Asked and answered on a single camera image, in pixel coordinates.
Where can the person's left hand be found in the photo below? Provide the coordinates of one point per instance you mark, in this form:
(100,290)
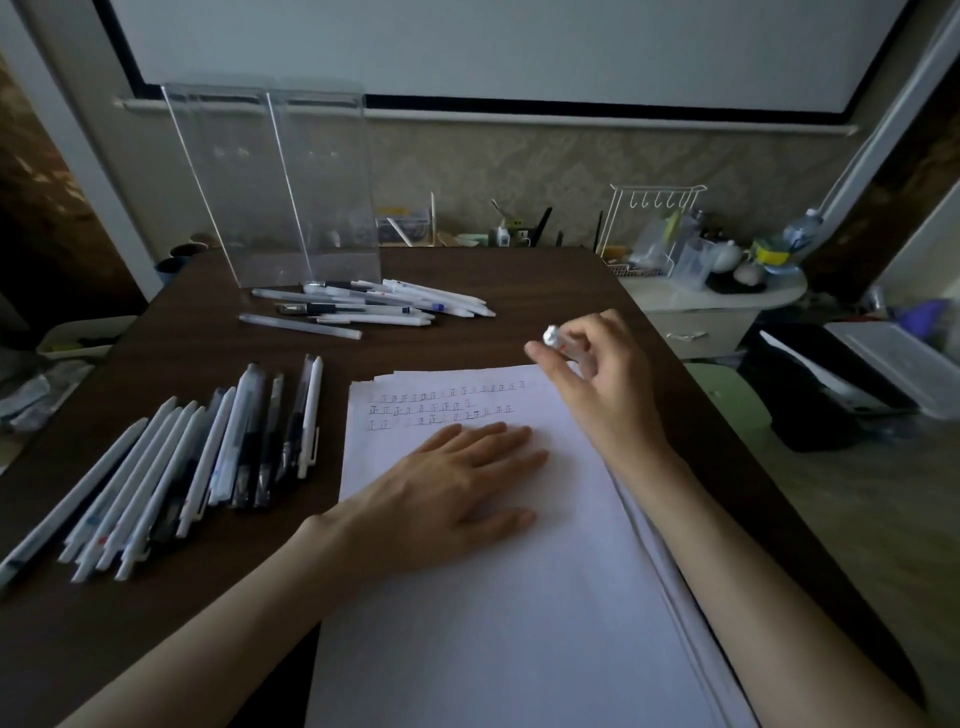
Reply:
(420,510)

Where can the white projector screen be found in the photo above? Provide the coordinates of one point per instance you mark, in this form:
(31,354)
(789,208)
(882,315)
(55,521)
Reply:
(487,45)

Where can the person's left forearm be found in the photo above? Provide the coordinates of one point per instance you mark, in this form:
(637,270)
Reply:
(202,652)

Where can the black router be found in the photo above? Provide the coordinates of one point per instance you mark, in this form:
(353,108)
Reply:
(541,221)

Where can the black round tray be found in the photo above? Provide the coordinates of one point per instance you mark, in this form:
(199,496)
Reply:
(724,286)

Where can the white low cabinet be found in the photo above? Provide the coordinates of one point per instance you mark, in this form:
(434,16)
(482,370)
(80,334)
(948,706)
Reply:
(697,330)

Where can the beige plastic bin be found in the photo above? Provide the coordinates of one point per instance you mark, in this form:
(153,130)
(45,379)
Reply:
(112,326)

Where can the pile of pens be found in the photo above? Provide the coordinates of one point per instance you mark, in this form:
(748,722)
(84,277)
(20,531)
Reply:
(375,319)

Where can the purple bottle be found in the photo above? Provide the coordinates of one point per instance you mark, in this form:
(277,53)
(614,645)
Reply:
(922,319)

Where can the clear plastic bottle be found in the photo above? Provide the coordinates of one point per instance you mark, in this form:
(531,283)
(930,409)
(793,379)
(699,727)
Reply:
(802,232)

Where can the black bag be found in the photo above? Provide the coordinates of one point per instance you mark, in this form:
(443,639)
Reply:
(787,412)

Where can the white teapot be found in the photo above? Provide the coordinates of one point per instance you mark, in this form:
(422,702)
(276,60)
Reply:
(726,256)

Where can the stack of white paper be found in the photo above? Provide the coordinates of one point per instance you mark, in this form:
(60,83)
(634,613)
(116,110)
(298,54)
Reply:
(510,622)

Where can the small white bottle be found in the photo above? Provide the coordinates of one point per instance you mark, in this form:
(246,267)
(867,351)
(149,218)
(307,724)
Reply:
(502,236)

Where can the yellow green container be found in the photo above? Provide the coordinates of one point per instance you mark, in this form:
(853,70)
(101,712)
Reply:
(772,255)

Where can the person's right hand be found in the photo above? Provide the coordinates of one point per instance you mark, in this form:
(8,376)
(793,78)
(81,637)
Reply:
(615,397)

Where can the person's right forearm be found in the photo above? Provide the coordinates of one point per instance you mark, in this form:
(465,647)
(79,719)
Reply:
(772,615)

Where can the clear plastic measuring jug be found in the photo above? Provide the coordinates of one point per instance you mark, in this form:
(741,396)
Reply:
(691,266)

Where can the group of colourful cups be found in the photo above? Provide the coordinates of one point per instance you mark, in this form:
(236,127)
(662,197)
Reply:
(166,270)

